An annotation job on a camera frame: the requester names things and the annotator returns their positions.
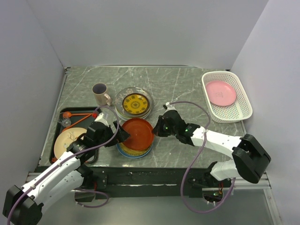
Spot pink ceramic mug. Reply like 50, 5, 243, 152
92, 83, 112, 106

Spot white perforated plastic bin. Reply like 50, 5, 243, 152
202, 71, 253, 123

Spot clear glass plate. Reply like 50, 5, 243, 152
115, 87, 154, 117

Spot cream painted plate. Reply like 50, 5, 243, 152
54, 127, 87, 159

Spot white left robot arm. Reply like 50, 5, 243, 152
3, 121, 130, 225

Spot black table front frame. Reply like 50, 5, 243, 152
35, 164, 233, 200

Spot pink plastic plate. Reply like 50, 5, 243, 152
205, 81, 236, 106

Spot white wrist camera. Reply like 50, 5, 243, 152
94, 112, 108, 126
163, 102, 176, 112

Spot blue plastic plate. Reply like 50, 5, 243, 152
117, 143, 153, 159

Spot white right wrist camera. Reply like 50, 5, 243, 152
163, 102, 176, 112

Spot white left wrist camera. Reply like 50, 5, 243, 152
94, 112, 108, 126

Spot woven bamboo plate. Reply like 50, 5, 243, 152
119, 143, 152, 157

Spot yellow patterned plate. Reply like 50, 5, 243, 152
122, 94, 150, 115

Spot orange plastic chopsticks tool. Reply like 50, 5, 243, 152
61, 111, 94, 131

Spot black plastic tray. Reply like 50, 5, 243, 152
49, 106, 96, 164

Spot clear glass small object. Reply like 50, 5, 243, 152
58, 118, 71, 128

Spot red-brown scalloped plate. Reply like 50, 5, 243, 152
122, 118, 154, 151

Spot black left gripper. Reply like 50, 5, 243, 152
94, 120, 130, 149

